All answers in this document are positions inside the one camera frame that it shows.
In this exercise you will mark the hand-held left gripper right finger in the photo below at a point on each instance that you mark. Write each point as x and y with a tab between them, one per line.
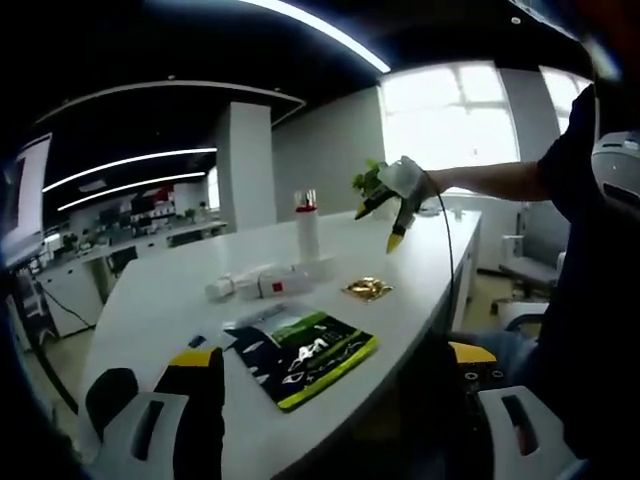
520	430

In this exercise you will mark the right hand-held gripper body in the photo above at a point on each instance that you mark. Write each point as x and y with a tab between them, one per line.
405	177

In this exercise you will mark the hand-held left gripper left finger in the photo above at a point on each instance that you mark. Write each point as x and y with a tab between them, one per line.
145	430

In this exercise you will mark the gold foil skincare sachet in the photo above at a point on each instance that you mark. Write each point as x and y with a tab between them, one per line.
367	289

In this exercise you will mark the tall red-collared skincare bottle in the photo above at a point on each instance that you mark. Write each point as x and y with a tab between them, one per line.
307	235

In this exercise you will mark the white skincare tube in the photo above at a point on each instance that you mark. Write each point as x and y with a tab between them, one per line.
310	272

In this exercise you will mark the small plain skincare bottle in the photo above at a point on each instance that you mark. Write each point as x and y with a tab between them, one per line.
220	289

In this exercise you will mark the dark green skincare packet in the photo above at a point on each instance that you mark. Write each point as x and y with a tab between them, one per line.
310	360

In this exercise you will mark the person's right hand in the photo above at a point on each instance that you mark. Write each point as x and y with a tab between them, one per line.
432	190

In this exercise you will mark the potted green plant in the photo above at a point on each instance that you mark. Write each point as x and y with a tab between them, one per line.
362	179

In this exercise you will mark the black rounded object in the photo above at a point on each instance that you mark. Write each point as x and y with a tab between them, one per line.
112	400

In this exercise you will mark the person's blue jeans leg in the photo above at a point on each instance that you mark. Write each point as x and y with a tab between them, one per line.
505	355

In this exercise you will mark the large bright window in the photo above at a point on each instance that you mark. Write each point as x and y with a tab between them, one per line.
565	100
450	115

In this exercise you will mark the white office chair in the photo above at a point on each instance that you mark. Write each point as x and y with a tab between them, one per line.
525	315

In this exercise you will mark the white square pillar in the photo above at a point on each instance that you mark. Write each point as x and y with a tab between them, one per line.
245	170

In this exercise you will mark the grey office chair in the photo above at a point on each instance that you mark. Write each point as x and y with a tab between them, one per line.
530	270

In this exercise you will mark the person's dark clothing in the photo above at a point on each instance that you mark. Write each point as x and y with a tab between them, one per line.
595	300

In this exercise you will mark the long white ceiling light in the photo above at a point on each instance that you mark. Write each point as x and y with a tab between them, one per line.
130	162
325	25
135	186

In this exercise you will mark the row of white office desks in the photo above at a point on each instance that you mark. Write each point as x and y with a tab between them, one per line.
150	240

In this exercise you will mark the white worn device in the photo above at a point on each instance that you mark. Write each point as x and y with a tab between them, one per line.
617	165

